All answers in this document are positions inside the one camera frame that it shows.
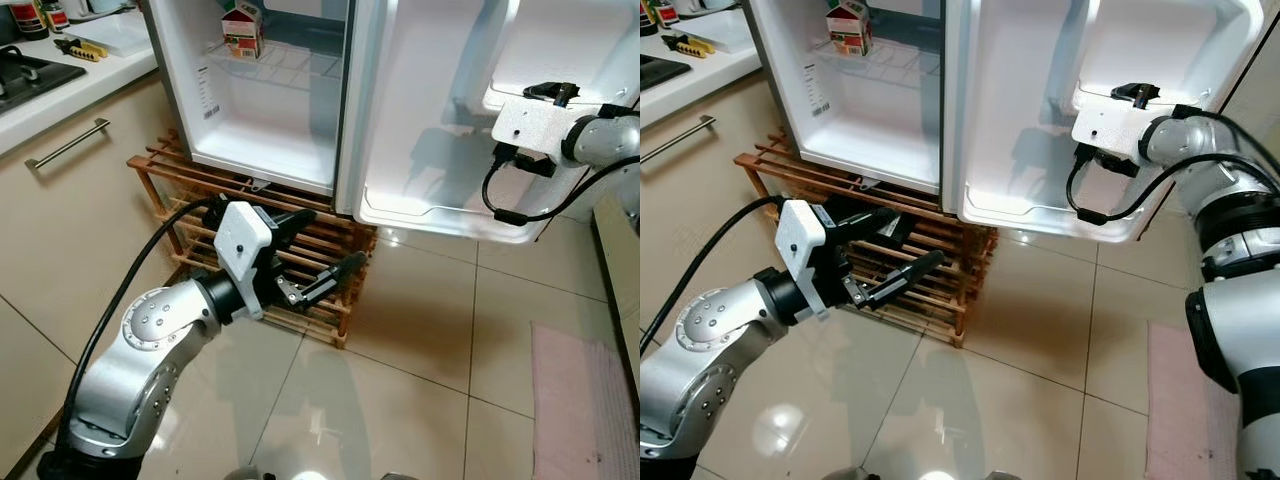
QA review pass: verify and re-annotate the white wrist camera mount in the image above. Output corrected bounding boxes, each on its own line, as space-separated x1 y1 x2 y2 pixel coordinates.
212 200 274 321
1072 98 1163 168
490 96 579 168
778 198 833 321

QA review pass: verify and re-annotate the metal drawer handle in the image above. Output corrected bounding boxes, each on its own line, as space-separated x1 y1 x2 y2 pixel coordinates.
640 114 718 164
24 117 112 170

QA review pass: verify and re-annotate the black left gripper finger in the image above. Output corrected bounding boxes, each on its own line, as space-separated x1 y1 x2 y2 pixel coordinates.
836 205 901 242
296 250 369 307
270 207 319 239
862 249 948 309

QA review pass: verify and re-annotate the white fridge door shelf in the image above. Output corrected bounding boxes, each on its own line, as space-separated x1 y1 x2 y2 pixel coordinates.
1070 0 1267 113
480 0 641 116

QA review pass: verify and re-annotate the white fridge door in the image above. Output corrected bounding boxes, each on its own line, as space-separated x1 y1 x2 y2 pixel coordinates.
335 0 641 246
940 0 1269 246

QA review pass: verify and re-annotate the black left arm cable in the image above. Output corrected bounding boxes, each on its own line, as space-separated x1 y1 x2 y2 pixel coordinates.
640 195 793 353
60 195 229 441

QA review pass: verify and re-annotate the white beige kitchen counter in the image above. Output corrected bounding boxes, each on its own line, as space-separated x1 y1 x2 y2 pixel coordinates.
0 0 206 471
640 0 801 331

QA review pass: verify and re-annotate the pink floor mat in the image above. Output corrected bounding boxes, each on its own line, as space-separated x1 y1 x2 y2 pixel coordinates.
530 322 641 480
1145 320 1246 480

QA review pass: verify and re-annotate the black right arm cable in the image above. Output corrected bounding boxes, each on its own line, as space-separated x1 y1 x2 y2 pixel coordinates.
1065 105 1280 227
481 145 641 227

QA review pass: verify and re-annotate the black gas stove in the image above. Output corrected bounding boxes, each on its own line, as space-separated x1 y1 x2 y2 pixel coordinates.
0 45 89 116
640 52 694 93

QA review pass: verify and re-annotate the white fridge wire shelf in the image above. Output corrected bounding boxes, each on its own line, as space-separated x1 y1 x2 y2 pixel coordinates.
205 40 348 93
812 40 946 93

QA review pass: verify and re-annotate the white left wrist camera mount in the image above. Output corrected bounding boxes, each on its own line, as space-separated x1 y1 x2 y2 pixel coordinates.
212 200 274 321
778 198 833 321

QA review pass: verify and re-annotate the green cap juice carton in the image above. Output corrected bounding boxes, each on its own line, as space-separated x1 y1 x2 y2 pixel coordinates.
826 0 874 58
221 0 264 61

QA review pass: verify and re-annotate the small grey white fridge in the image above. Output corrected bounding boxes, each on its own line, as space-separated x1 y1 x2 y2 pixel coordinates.
745 0 953 198
140 0 353 198

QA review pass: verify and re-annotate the yellow black tool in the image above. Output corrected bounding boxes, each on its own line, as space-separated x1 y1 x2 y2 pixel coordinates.
662 32 718 58
54 37 109 63

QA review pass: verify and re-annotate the wooden slatted rack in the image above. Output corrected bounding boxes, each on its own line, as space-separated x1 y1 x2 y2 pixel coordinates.
127 128 379 350
733 128 999 350

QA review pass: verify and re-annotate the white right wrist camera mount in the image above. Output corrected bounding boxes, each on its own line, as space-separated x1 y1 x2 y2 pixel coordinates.
490 96 579 168
1072 98 1163 168

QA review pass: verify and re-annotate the dark sauce bottle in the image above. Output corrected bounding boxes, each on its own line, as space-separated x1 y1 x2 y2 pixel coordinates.
8 0 49 41

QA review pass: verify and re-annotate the white plastic tray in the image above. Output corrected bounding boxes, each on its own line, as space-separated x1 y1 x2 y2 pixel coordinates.
690 5 753 53
75 8 153 58

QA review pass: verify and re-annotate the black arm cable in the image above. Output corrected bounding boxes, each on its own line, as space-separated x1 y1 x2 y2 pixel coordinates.
1065 105 1280 227
60 195 229 441
481 145 641 227
640 195 793 353

